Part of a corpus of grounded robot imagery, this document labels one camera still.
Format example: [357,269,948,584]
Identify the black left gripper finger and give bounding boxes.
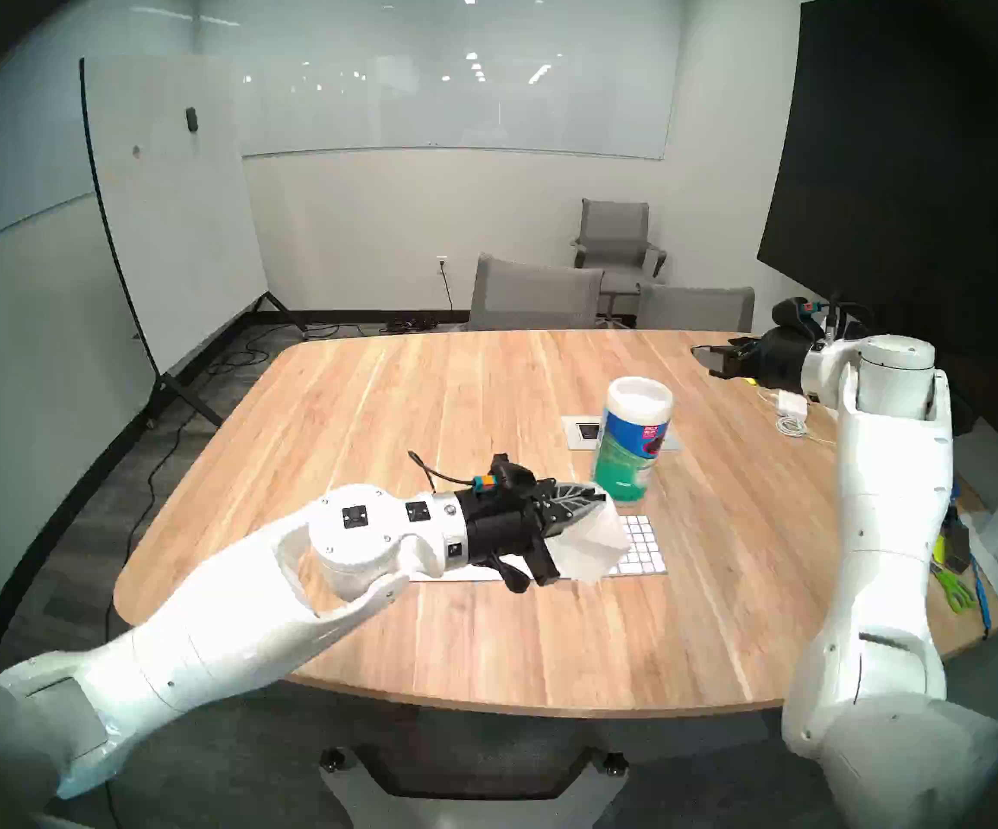
[548,495,609,539]
[542,482,610,513]

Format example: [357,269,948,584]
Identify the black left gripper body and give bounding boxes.
[463,489,562,593]

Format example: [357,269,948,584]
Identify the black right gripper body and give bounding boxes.
[754,326,808,396]

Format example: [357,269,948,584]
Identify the white disinfecting wipe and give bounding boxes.
[549,499,629,586]

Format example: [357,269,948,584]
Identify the disinfecting wipes canister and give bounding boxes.
[592,377,674,507]

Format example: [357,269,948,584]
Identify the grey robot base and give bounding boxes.
[319,745,629,829]

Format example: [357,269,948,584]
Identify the low grey mesh chair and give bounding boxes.
[635,283,757,333]

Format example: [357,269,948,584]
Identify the table power outlet panel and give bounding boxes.
[561,414,683,451]

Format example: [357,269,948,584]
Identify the white keyboard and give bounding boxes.
[408,515,668,583]

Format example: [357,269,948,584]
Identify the grey armrest chair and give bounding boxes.
[570,199,668,319]

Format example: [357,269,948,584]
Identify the wide grey mesh chair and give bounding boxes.
[468,253,605,332]

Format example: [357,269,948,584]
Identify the black and yellow box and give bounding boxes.
[938,523,975,573]

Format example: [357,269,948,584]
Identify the green scissors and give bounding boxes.
[935,564,979,614]

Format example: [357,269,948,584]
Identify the blue pen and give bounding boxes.
[969,560,992,634]

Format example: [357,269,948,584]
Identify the mobile whiteboard on stand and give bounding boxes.
[80,54,311,428]

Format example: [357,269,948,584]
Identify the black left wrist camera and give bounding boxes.
[475,454,541,494]

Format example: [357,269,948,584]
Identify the white charger cable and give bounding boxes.
[775,411,836,445]

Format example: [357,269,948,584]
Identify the black wall screen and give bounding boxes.
[756,0,998,422]

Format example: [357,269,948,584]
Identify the glass wall whiteboard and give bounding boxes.
[196,0,679,161]

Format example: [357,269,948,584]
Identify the written-on wall whiteboard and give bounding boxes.
[0,0,202,265]

